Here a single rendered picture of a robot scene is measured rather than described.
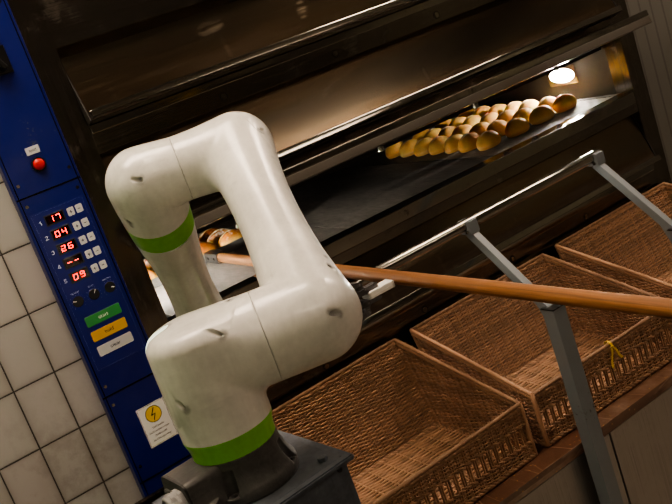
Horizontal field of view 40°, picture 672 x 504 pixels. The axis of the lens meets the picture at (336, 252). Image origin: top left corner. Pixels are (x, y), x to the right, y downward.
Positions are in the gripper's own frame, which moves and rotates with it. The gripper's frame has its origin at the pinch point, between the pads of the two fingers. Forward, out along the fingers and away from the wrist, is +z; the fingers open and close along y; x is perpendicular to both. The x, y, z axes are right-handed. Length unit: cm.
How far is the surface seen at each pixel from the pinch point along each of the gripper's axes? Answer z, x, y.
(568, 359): 41, 4, 37
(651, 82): 326, -195, 37
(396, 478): 6, -34, 60
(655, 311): 4, 69, 0
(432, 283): 4.3, 13.9, -0.4
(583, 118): 127, -56, 1
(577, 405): 40, 3, 49
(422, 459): 16, -34, 60
